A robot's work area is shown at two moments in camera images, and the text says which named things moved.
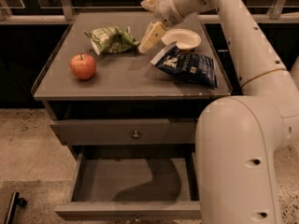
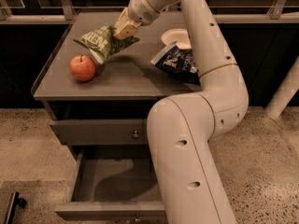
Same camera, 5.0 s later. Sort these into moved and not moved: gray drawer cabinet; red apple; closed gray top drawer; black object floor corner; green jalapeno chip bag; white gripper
Moved: white gripper; green jalapeno chip bag
Not moved: gray drawer cabinet; red apple; black object floor corner; closed gray top drawer
